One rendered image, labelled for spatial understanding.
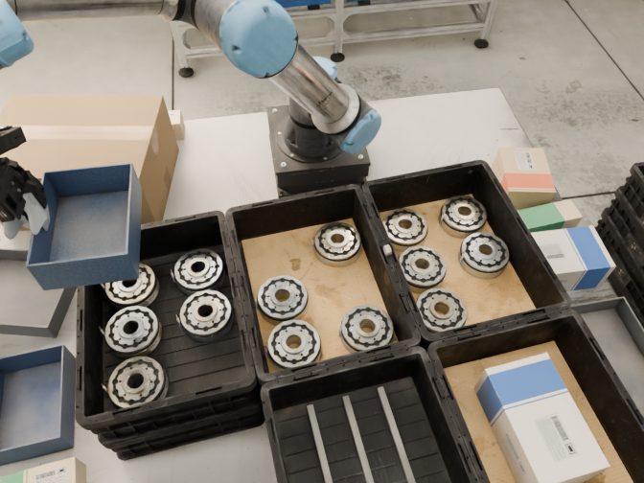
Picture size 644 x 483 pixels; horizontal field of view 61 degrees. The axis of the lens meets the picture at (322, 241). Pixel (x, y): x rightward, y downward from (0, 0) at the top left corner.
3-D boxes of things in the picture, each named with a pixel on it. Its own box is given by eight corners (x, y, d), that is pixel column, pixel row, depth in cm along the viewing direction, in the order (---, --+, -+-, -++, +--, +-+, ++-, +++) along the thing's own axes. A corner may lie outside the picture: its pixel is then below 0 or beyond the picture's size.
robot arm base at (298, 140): (286, 116, 150) (284, 88, 142) (339, 118, 150) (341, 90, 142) (282, 156, 142) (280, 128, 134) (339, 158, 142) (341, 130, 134)
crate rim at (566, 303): (358, 189, 121) (359, 182, 119) (482, 165, 125) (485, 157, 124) (422, 349, 98) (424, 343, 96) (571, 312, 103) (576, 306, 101)
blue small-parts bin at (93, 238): (57, 197, 99) (42, 171, 93) (142, 189, 100) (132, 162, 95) (43, 290, 87) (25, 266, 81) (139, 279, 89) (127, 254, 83)
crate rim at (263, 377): (225, 215, 117) (223, 208, 115) (358, 189, 121) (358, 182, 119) (259, 389, 94) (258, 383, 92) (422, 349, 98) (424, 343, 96)
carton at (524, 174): (492, 166, 154) (498, 147, 148) (534, 167, 154) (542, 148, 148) (500, 210, 144) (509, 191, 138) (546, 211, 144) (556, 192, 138)
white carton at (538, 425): (473, 388, 102) (485, 369, 94) (531, 372, 103) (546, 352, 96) (523, 500, 90) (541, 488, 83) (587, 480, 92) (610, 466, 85)
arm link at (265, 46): (354, 93, 134) (220, -49, 86) (394, 127, 128) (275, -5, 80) (322, 130, 136) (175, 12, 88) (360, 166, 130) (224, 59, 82)
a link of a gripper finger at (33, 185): (25, 214, 85) (-11, 177, 78) (28, 205, 86) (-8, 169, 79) (54, 208, 85) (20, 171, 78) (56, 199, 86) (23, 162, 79)
